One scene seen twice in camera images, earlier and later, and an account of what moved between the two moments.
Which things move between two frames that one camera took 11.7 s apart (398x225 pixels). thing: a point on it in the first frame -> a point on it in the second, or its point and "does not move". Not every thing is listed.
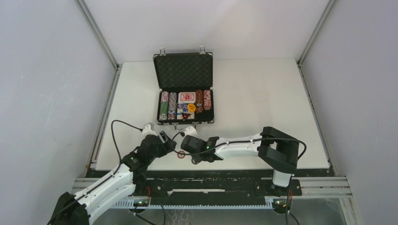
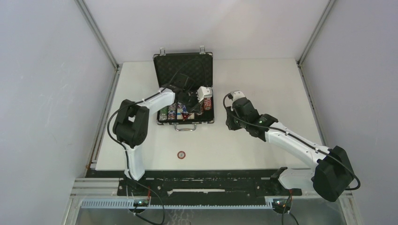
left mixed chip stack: [163, 115] does not move
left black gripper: [168, 146] -> [196, 108]
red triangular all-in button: [185, 115] does not move
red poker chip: [181, 155] does not move
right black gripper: [196, 160] -> [231, 125]
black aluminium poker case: [185, 81] does not move
